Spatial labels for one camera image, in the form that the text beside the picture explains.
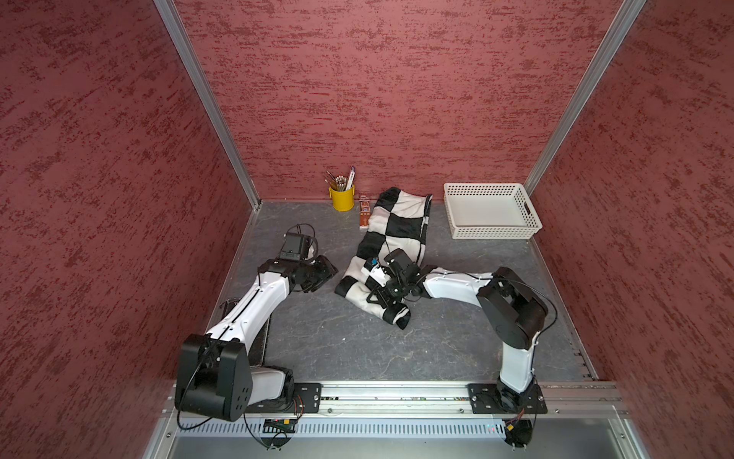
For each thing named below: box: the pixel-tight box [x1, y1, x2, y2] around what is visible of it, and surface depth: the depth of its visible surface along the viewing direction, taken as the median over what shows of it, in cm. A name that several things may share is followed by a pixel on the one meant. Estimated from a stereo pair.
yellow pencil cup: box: [328, 185, 356, 213], surface depth 119 cm
